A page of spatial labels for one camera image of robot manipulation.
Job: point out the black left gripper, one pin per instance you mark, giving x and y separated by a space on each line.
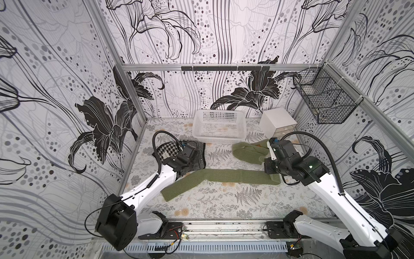
195 161

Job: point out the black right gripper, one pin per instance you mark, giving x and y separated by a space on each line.
273 160

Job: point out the green knitted scarf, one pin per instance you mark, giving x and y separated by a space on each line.
251 153

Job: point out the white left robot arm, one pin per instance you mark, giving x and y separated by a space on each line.
120 219

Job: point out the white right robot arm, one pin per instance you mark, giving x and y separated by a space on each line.
362 237

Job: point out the black white patterned scarf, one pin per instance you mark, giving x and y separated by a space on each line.
169 149

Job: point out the white plastic laundry basket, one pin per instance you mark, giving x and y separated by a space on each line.
219 126

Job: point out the white mini drawer cabinet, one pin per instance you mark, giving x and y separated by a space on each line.
276 123

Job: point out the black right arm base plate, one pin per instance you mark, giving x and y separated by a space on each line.
281 228

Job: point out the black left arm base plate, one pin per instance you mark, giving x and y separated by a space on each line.
156 226

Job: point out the black wire wall basket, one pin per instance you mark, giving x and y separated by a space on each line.
324 93

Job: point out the white slotted cable duct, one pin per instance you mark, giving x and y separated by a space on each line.
210 247

